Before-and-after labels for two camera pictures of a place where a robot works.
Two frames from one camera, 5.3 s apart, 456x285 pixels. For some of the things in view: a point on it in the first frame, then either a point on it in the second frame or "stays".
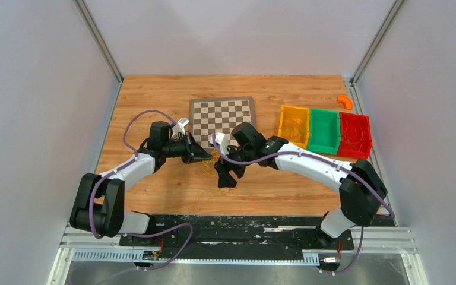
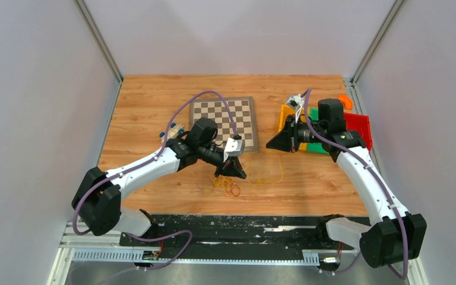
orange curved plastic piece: (346, 101) stays
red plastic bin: (355, 138) stays
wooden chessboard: (209, 116) stays
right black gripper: (224, 167) to (287, 139)
